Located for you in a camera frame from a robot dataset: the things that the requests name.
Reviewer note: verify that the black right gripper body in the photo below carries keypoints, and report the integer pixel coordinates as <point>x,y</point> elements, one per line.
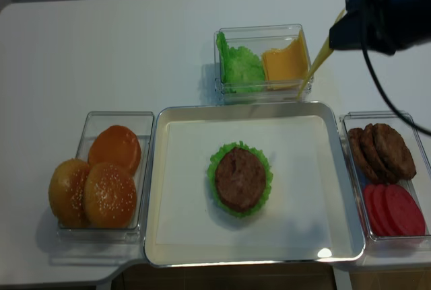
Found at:
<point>390,25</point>

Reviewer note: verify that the yellow cheese slice stack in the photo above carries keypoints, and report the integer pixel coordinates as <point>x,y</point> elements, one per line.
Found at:
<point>285,64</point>

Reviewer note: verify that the clear lettuce and cheese container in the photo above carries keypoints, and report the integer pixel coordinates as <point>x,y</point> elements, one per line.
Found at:
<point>258,40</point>

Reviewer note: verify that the green lettuce pile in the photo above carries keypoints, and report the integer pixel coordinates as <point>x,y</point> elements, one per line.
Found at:
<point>242,70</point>

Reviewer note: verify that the green lettuce leaf on bun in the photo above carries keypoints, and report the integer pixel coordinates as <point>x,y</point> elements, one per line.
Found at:
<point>214,161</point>

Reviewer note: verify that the front brown burger patty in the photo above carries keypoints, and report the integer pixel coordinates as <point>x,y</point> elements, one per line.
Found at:
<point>393,151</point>

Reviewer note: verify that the brown burger patty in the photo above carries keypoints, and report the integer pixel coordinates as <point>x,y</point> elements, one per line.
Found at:
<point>393,151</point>
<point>358,155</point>
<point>371,155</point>

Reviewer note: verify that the rear brown burger patty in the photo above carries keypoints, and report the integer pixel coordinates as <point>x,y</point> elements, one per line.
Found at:
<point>358,155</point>

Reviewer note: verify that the middle brown burger patty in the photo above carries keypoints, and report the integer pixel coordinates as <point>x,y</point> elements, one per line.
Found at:
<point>371,155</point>

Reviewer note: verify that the front red tomato slice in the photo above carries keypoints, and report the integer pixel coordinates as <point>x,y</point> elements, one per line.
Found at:
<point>403,212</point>

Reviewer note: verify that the red tomato slice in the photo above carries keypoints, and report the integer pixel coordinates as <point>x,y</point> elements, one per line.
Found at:
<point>367,194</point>
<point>380,213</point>
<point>403,212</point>

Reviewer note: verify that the middle red tomato slice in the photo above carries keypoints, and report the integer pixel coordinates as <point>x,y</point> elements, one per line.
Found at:
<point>380,213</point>

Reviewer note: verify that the white parchment paper sheet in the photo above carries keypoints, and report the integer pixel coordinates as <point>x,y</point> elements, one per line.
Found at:
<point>296,185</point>

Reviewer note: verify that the rear red tomato slice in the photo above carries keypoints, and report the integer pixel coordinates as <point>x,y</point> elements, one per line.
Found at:
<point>367,194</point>

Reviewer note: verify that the white metal tray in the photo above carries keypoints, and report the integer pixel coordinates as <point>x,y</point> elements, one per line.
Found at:
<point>303,185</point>

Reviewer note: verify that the burger patty on bun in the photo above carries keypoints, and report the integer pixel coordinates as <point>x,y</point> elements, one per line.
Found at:
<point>240,180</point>

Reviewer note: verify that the orange flat bun bottom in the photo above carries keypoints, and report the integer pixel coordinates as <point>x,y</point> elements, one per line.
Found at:
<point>116,145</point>

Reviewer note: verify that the right sesame bun top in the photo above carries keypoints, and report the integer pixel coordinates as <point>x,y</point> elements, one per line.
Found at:
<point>110,197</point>

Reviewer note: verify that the clear bun container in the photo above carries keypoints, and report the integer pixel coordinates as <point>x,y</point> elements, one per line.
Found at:
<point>140,123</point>

